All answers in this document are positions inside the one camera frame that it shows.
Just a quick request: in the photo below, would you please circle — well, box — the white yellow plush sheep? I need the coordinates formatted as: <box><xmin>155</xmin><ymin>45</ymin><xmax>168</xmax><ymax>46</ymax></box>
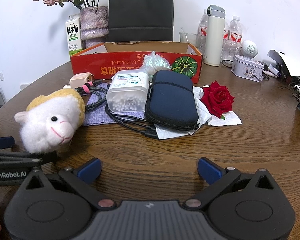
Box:
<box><xmin>14</xmin><ymin>88</ymin><xmax>85</xmax><ymax>154</ymax></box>

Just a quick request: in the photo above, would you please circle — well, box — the braided cable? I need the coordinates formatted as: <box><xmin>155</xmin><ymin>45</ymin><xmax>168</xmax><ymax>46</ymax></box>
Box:
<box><xmin>74</xmin><ymin>81</ymin><xmax>108</xmax><ymax>113</ymax></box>

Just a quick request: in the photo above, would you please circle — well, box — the purple cloth mat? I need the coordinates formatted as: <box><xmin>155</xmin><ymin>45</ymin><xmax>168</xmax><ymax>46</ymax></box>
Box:
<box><xmin>83</xmin><ymin>82</ymin><xmax>146</xmax><ymax>127</ymax></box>

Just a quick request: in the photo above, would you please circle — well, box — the navy zipper pouch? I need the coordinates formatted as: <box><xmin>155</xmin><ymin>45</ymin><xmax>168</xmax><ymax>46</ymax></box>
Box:
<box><xmin>145</xmin><ymin>70</ymin><xmax>199</xmax><ymax>131</ymax></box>

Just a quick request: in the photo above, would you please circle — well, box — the white round speaker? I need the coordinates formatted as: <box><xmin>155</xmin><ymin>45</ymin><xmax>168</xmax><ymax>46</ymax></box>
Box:
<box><xmin>241</xmin><ymin>40</ymin><xmax>258</xmax><ymax>59</ymax></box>

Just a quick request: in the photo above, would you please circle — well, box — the white thermos bottle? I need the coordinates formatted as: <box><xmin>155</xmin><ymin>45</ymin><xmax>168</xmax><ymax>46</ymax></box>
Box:
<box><xmin>204</xmin><ymin>5</ymin><xmax>225</xmax><ymax>66</ymax></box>

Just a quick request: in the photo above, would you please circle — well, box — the clear glass cup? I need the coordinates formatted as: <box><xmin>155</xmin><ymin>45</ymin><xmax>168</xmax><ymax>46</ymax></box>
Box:
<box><xmin>179</xmin><ymin>29</ymin><xmax>201</xmax><ymax>48</ymax></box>

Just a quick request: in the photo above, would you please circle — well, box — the right water bottle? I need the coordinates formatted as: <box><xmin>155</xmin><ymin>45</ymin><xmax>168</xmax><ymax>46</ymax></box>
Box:
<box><xmin>221</xmin><ymin>16</ymin><xmax>242</xmax><ymax>61</ymax></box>

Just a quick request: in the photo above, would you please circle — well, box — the purple ceramic vase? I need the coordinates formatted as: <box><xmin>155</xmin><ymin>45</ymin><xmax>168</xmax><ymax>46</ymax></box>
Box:
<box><xmin>80</xmin><ymin>6</ymin><xmax>109</xmax><ymax>48</ymax></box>

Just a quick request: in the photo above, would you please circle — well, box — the water bottle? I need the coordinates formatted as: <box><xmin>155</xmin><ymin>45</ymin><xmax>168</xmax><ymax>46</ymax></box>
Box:
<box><xmin>199</xmin><ymin>9</ymin><xmax>209</xmax><ymax>55</ymax></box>
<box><xmin>221</xmin><ymin>16</ymin><xmax>242</xmax><ymax>61</ymax></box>

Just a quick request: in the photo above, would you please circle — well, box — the black usb cable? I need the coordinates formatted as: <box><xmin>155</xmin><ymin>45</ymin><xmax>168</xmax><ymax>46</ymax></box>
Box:
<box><xmin>104</xmin><ymin>104</ymin><xmax>159</xmax><ymax>140</ymax></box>

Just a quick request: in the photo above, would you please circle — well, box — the iridescent plastic bag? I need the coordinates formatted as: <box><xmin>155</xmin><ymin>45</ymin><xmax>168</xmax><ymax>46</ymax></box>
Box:
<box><xmin>140</xmin><ymin>51</ymin><xmax>171</xmax><ymax>77</ymax></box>

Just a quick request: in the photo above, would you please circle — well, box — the white curved paper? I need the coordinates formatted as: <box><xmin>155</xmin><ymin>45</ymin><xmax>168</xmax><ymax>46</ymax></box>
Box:
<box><xmin>267</xmin><ymin>49</ymin><xmax>300</xmax><ymax>76</ymax></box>

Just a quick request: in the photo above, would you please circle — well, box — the white tin box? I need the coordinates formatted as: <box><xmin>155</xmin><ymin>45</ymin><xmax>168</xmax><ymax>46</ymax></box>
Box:
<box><xmin>231</xmin><ymin>55</ymin><xmax>264</xmax><ymax>82</ymax></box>

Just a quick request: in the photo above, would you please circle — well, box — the black paper bag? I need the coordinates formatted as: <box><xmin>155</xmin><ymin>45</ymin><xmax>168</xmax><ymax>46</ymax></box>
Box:
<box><xmin>107</xmin><ymin>0</ymin><xmax>174</xmax><ymax>42</ymax></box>

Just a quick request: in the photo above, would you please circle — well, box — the red cardboard box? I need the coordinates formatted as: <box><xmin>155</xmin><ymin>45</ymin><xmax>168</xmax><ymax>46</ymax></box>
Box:
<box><xmin>70</xmin><ymin>41</ymin><xmax>203</xmax><ymax>83</ymax></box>

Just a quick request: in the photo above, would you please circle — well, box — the milk carton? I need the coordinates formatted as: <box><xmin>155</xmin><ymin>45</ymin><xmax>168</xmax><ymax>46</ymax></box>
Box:
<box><xmin>65</xmin><ymin>14</ymin><xmax>83</xmax><ymax>56</ymax></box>

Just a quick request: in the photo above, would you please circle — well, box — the white tissue paper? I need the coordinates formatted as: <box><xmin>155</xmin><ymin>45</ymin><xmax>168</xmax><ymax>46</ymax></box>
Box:
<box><xmin>155</xmin><ymin>86</ymin><xmax>242</xmax><ymax>140</ymax></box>

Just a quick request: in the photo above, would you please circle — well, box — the left water bottle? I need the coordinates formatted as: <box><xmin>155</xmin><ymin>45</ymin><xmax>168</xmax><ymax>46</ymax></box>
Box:
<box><xmin>199</xmin><ymin>9</ymin><xmax>209</xmax><ymax>55</ymax></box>

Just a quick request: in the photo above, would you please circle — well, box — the red rose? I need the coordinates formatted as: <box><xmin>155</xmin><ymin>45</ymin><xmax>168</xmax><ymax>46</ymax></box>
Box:
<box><xmin>200</xmin><ymin>81</ymin><xmax>235</xmax><ymax>119</ymax></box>

